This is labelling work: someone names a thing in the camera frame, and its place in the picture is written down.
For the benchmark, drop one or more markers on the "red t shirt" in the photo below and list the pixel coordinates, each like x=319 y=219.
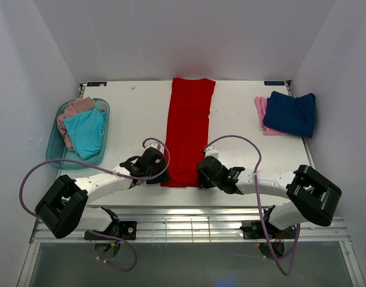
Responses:
x=187 y=129

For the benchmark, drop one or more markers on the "right blue corner label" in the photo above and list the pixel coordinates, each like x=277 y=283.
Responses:
x=274 y=83

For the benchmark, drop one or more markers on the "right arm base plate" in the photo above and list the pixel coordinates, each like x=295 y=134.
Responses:
x=254 y=230

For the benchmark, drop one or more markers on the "turquoise t shirt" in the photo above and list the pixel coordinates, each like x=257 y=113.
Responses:
x=86 y=131

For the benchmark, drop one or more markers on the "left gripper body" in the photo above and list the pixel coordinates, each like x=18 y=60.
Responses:
x=160 y=168

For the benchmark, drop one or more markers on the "aluminium rail frame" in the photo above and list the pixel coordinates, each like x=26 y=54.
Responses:
x=207 y=225

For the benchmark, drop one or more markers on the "dusty pink t shirt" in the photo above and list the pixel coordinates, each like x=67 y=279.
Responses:
x=75 y=107

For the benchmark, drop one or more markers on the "light pink folded t shirt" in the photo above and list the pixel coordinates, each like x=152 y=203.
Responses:
x=261 y=106

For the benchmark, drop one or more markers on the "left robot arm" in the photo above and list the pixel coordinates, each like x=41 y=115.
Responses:
x=64 y=207

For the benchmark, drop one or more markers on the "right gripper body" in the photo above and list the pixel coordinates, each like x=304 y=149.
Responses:
x=204 y=182

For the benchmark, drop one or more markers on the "left blue corner label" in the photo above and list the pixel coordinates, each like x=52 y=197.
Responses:
x=96 y=84

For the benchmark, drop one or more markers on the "blue corner label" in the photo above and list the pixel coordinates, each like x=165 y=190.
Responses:
x=96 y=84
x=274 y=83

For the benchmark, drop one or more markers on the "teal plastic tray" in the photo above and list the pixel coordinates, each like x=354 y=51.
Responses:
x=56 y=147

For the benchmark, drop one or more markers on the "navy blue folded t shirt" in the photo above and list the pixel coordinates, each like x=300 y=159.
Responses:
x=291 y=115

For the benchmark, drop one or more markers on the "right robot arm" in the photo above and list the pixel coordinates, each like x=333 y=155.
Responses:
x=310 y=196

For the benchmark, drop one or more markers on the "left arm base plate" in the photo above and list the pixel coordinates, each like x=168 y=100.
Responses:
x=125 y=230

